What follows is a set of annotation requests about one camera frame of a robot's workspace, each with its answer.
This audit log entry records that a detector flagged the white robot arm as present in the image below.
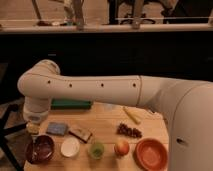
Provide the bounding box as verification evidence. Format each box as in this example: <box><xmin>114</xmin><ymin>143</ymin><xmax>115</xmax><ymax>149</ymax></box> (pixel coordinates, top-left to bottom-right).
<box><xmin>17</xmin><ymin>60</ymin><xmax>213</xmax><ymax>171</ymax></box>

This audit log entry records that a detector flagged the purple bowl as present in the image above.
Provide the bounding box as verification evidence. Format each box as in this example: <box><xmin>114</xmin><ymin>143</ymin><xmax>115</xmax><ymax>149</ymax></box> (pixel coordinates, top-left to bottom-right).
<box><xmin>25</xmin><ymin>135</ymin><xmax>55</xmax><ymax>164</ymax></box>

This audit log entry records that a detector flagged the white bowl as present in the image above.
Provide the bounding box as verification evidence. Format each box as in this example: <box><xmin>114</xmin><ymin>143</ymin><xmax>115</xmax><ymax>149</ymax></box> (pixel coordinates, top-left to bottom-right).
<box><xmin>61</xmin><ymin>137</ymin><xmax>80</xmax><ymax>158</ymax></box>

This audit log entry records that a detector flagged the orange bowl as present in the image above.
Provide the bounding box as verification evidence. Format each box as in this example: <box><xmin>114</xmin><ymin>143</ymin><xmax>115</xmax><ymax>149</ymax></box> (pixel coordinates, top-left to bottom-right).
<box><xmin>133</xmin><ymin>138</ymin><xmax>168</xmax><ymax>171</ymax></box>

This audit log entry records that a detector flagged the blue sponge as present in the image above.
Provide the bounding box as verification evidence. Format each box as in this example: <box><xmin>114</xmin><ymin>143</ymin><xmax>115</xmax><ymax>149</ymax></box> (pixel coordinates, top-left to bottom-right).
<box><xmin>46</xmin><ymin>122</ymin><xmax>68</xmax><ymax>136</ymax></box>

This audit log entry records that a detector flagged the black chair base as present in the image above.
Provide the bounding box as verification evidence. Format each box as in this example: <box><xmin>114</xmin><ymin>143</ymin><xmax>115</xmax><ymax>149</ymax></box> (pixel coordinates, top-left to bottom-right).
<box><xmin>0</xmin><ymin>104</ymin><xmax>26</xmax><ymax>171</ymax></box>

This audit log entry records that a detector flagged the green rectangular box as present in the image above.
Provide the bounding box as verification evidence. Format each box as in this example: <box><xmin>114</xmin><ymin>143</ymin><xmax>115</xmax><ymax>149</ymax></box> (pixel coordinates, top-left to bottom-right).
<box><xmin>51</xmin><ymin>99</ymin><xmax>93</xmax><ymax>110</ymax></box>

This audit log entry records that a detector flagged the brown wooden block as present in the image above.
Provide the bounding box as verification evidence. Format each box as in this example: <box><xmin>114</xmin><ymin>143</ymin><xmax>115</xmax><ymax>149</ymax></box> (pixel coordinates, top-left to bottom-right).
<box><xmin>69</xmin><ymin>128</ymin><xmax>92</xmax><ymax>143</ymax></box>

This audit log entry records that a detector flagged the green cup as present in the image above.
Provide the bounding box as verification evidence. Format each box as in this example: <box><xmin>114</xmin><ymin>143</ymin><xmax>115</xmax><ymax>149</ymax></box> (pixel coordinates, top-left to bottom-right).
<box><xmin>88</xmin><ymin>142</ymin><xmax>105</xmax><ymax>160</ymax></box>

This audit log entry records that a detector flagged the dark grape bunch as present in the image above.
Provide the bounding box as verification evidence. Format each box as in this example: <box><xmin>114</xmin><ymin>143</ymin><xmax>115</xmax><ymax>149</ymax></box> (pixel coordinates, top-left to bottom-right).
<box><xmin>117</xmin><ymin>123</ymin><xmax>142</xmax><ymax>138</ymax></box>

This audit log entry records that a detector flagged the red yellow apple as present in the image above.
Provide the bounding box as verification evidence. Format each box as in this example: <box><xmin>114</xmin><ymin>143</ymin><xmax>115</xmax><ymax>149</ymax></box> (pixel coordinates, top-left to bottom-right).
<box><xmin>114</xmin><ymin>140</ymin><xmax>130</xmax><ymax>156</ymax></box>

